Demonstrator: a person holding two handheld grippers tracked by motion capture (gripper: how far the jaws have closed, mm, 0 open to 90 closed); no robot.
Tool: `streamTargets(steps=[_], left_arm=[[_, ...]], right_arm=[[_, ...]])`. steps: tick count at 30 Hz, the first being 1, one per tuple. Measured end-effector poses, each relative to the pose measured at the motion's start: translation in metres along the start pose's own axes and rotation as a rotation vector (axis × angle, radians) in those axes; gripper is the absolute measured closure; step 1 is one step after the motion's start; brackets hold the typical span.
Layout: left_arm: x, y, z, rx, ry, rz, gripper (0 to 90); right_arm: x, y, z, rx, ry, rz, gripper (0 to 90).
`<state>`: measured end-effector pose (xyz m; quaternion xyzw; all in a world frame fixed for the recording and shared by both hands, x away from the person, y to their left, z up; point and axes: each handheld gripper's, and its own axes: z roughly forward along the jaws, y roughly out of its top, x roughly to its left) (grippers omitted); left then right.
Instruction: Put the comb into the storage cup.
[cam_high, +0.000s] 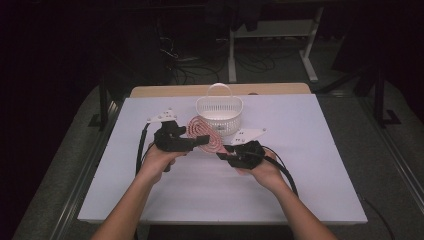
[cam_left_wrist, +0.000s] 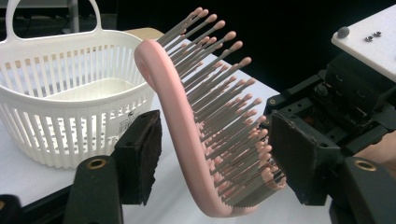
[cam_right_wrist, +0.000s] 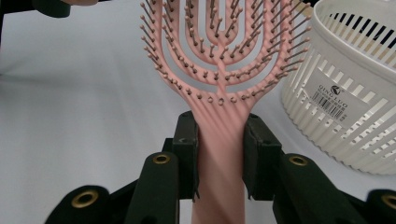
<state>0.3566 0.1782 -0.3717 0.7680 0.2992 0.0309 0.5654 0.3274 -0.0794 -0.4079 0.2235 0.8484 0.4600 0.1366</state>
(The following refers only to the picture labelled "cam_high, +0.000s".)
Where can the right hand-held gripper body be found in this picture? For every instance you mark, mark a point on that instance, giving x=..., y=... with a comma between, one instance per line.
x=248, y=155

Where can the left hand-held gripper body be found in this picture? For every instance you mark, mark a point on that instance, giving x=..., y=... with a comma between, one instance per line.
x=171, y=141

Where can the pink hairbrush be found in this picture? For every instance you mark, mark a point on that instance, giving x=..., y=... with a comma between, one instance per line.
x=200, y=128

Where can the white plastic basket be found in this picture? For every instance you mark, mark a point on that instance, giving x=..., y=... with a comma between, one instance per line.
x=220, y=111

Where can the person's left hand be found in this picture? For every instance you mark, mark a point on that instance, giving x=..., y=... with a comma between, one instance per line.
x=158, y=163

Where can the person's right hand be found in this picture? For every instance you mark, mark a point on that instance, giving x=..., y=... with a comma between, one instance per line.
x=270, y=173

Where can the beige wooden table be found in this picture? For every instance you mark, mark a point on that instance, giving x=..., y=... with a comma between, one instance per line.
x=166, y=90

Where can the black metal stand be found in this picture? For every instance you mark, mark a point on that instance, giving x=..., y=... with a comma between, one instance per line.
x=379, y=100
x=104, y=100

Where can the dark cloth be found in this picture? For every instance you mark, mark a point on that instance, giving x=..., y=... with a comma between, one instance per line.
x=240, y=13

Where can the white metal table frame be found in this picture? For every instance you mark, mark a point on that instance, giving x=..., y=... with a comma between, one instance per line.
x=232, y=60

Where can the metal floor rail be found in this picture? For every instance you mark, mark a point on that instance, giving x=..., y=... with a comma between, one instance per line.
x=85, y=176
x=393, y=150

